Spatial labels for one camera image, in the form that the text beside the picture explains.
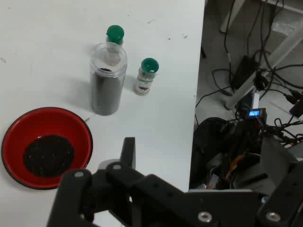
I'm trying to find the red bowl black rim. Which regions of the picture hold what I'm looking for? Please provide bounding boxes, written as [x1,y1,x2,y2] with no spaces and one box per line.
[1,106,93,191]

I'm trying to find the thin black cable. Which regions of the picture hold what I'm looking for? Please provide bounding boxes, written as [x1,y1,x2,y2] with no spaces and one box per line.
[223,0,237,79]

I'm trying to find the dark wire tangle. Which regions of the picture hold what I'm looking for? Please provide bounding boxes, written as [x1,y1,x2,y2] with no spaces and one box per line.
[189,117,303,190]

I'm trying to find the black blue display module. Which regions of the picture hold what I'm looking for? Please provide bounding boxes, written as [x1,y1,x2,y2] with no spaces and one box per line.
[243,107,268,124]

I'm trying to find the green cap spice bottle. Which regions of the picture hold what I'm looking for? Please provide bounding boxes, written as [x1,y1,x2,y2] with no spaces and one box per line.
[105,25,125,67]
[134,57,160,96]

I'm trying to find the white desk frame beam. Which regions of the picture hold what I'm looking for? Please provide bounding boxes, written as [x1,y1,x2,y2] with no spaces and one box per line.
[219,0,242,34]
[223,23,303,111]

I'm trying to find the black cable plug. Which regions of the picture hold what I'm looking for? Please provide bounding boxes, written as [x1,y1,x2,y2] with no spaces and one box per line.
[283,89,303,119]

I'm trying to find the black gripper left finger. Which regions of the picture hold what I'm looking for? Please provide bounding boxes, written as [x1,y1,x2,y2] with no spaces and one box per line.
[46,137,216,227]

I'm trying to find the black power brick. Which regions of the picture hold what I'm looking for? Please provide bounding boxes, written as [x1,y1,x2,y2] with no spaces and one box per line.
[231,55,260,90]

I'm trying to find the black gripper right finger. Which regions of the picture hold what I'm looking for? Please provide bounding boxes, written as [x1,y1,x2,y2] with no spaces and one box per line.
[257,135,303,227]

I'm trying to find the clear plastic jar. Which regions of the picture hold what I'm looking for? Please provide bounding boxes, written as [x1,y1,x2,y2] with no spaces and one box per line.
[89,42,128,116]

